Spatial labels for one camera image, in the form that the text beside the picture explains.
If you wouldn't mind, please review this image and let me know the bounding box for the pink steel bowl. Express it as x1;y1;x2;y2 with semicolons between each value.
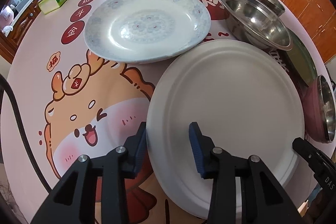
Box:
302;75;335;143

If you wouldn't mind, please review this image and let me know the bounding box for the white paper plate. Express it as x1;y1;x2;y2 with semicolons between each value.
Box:
146;40;305;218

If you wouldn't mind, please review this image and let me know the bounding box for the green plate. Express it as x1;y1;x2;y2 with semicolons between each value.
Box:
284;28;318;87

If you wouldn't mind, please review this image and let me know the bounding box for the large stainless steel bowl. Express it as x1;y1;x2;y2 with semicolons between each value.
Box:
220;0;293;51

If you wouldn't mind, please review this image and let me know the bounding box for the blue patterned ceramic plate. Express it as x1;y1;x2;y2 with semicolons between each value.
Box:
84;0;211;64

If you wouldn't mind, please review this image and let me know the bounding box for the cartoon printed table mat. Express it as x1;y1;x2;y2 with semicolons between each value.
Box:
37;0;291;224

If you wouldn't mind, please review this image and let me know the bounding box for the orange wooden cabinet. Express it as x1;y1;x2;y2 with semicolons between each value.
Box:
280;0;335;63

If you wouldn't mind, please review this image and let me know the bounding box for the black cable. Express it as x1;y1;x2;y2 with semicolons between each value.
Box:
0;74;53;193

